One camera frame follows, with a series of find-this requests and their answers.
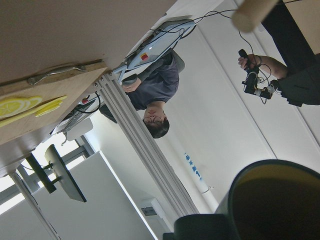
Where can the blue-grey mug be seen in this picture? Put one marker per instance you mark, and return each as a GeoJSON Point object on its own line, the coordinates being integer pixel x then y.
{"type": "Point", "coordinates": [268, 200]}

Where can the wooden cup rack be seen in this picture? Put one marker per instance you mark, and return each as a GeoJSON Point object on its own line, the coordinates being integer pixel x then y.
{"type": "Point", "coordinates": [251, 13]}

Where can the seated person with glasses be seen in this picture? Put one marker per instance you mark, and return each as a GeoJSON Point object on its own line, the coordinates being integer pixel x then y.
{"type": "Point", "coordinates": [152, 88]}

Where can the teach pendant blue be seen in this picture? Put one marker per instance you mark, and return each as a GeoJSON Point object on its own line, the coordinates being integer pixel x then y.
{"type": "Point", "coordinates": [162, 39]}

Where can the bamboo cutting board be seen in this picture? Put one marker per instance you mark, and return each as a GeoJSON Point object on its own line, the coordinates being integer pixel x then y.
{"type": "Point", "coordinates": [71, 83]}

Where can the black monitor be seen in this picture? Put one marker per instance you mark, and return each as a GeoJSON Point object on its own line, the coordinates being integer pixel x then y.
{"type": "Point", "coordinates": [62, 174]}

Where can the yellow plastic knife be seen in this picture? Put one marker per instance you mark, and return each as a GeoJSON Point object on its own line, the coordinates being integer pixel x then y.
{"type": "Point", "coordinates": [40, 110]}

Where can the standing person with controller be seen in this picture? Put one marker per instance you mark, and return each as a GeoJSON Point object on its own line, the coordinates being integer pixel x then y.
{"type": "Point", "coordinates": [298, 77]}

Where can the lemon slice top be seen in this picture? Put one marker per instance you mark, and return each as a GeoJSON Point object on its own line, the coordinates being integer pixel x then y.
{"type": "Point", "coordinates": [13, 106]}

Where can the aluminium frame post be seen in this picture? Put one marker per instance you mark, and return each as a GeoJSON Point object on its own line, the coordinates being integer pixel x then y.
{"type": "Point", "coordinates": [144, 145]}

